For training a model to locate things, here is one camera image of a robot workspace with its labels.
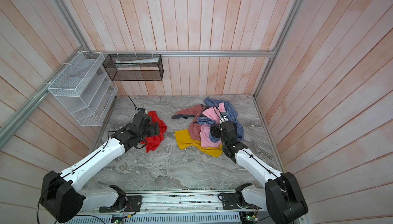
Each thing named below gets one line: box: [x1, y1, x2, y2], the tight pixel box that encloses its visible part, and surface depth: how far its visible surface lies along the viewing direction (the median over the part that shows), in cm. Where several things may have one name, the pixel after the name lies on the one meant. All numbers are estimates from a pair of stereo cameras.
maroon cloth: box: [171, 104, 207, 142], surface depth 103 cm
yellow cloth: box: [174, 128, 224, 159], surface depth 94 cm
